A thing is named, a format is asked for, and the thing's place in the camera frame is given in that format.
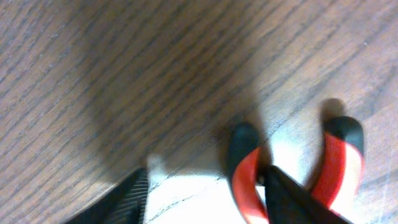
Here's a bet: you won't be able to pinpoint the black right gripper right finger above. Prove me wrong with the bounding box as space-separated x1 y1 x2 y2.
264 166 349 224

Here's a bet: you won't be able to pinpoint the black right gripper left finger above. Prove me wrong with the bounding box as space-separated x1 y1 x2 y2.
67 168 149 224

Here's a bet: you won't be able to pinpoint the red handled small pliers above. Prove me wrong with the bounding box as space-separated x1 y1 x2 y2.
227 116 364 223

